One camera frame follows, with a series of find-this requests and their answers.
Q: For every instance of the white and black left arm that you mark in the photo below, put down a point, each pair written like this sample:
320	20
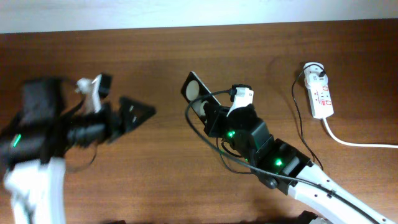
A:
34	143

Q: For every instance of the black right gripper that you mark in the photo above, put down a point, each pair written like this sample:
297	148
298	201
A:
215	119

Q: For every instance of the white USB wall charger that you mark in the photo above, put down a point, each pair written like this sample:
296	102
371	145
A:
315	75

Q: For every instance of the black Galaxy smartphone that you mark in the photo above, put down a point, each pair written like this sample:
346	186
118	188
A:
194	88

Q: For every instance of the white power strip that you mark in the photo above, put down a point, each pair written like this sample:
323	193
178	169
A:
320	102

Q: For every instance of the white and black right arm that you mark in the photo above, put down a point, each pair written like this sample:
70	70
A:
278	165

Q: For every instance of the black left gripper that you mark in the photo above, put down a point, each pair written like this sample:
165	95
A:
125	116

